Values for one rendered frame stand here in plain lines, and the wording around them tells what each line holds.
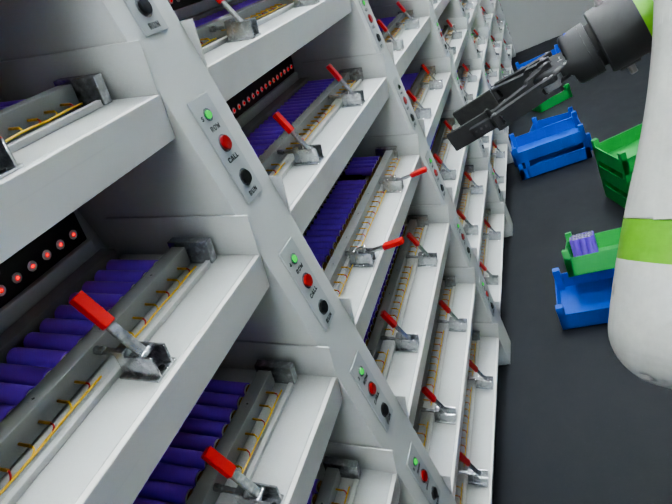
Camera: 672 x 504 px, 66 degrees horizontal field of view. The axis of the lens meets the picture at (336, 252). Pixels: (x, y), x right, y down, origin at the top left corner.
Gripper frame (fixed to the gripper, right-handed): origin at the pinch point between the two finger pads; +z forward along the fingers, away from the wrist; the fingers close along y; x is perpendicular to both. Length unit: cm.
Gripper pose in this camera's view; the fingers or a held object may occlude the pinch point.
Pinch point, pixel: (467, 123)
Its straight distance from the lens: 88.1
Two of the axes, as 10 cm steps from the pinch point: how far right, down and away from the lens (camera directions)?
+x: -6.1, -7.3, -3.0
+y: 2.7, -5.5, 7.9
